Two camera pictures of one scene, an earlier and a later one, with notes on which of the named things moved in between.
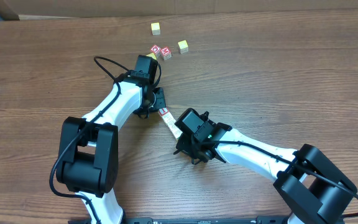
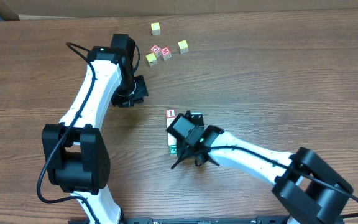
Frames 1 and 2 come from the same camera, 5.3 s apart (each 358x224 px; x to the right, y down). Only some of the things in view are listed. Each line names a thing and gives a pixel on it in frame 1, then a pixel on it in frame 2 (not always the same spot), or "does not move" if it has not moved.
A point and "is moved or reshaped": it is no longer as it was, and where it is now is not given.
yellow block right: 183,46 does not move
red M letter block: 166,53 does not move
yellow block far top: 155,28 does not move
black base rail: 212,220 does not move
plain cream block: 175,130 is moved or reshaped
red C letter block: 155,49 does not move
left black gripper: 159,98 to 138,91
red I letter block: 163,111 to 170,113
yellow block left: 152,55 does not move
